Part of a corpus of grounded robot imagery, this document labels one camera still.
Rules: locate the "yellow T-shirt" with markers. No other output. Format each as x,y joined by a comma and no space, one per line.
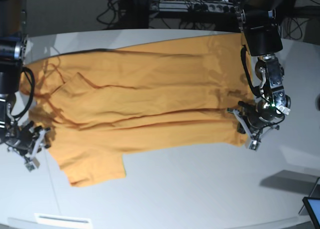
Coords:
102,104

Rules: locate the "white label on table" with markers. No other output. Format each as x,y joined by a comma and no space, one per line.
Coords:
42,218

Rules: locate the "white power strip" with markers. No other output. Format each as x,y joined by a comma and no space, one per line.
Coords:
213,7

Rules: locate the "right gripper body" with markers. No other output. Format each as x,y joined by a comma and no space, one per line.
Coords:
24,139

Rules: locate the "tablet screen on stand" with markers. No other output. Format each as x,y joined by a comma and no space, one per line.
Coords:
311,205

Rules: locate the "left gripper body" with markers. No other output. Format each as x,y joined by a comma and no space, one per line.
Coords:
263,114

